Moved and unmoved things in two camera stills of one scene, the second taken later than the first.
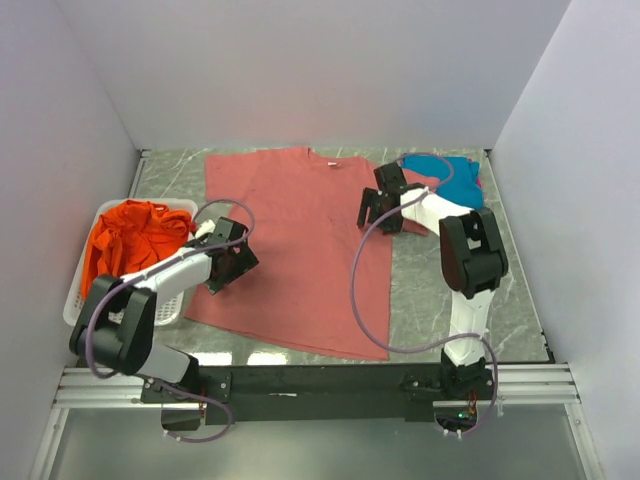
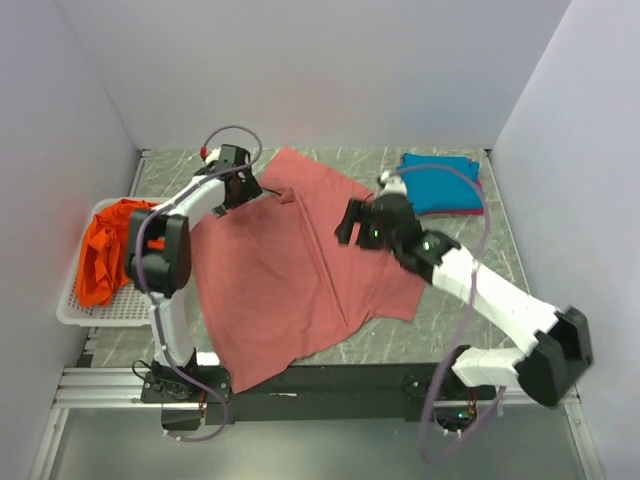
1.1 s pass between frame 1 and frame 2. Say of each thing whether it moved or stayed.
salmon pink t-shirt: moved
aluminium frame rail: stayed
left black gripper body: moved
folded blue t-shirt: stayed
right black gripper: moved
